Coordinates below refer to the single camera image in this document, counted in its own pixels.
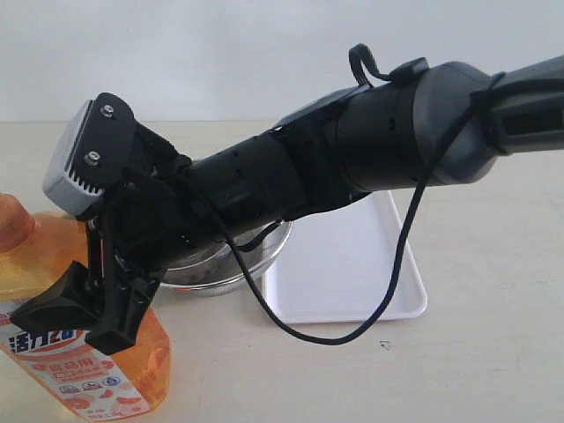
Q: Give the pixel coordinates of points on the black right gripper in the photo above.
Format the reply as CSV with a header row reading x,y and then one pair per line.
x,y
142,219

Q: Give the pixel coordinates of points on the orange soap pump bottle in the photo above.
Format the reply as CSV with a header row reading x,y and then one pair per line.
x,y
35,251

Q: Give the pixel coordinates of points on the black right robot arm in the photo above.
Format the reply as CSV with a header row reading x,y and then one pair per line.
x,y
414,127

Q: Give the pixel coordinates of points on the steel mesh colander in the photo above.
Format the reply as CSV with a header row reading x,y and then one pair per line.
x,y
214,271

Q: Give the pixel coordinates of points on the white foam tray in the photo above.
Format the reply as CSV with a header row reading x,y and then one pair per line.
x,y
335,266

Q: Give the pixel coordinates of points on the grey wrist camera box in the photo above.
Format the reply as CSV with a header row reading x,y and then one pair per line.
x,y
90,155

